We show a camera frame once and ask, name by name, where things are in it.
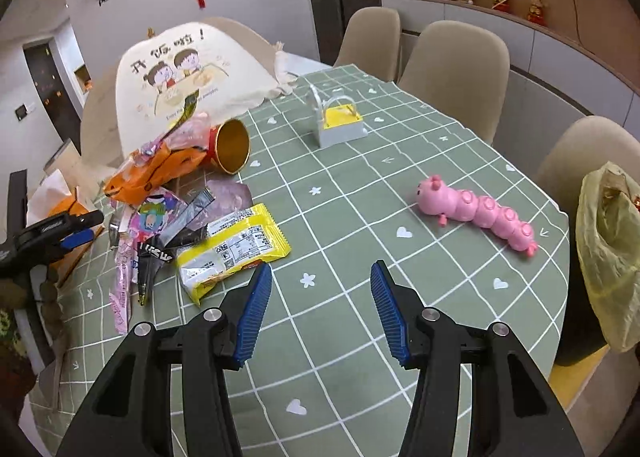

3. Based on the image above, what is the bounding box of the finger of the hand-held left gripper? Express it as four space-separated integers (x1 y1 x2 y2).
17 210 105 264

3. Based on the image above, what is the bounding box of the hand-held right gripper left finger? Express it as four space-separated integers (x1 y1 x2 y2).
55 263 273 457

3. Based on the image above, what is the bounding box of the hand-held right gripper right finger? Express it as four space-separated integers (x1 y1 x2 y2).
369 260 586 457

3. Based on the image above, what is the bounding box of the yellow snack packet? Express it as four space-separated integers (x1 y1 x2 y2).
175 204 292 307

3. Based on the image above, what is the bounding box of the purple foil wrapper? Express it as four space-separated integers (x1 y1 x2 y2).
202 178 255 214

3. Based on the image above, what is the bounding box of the yellow-green plastic bag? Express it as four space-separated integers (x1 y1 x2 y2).
575 162 640 354

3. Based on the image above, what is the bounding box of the orange tissue box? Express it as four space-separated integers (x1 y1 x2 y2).
25 137 106 288

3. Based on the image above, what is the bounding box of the long pink wrapper strip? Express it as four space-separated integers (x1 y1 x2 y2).
109 237 141 336

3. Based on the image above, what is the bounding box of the colourful pink cartoon packet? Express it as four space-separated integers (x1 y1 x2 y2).
120 188 188 250

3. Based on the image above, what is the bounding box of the black foil wrapper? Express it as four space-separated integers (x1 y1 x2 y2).
136 232 211 306

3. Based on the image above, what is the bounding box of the orange snack wrapper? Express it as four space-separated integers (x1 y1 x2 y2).
102 144 206 203

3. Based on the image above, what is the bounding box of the dark grey foil wrapper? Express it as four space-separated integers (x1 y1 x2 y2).
160 188 217 244

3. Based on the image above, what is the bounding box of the green checked tablecloth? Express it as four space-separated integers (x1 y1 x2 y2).
37 64 571 457

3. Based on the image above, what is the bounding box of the pink caterpillar toy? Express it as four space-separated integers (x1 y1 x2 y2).
414 175 540 253

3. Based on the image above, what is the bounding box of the black door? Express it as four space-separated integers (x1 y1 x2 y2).
22 37 88 124

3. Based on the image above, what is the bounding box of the red paper cup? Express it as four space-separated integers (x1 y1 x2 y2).
200 118 251 175

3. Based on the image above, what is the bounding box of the grey and yellow toy basket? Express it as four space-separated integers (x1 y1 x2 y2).
306 86 367 148

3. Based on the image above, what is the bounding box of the white sideboard cabinet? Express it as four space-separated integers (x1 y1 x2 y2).
380 0 640 148

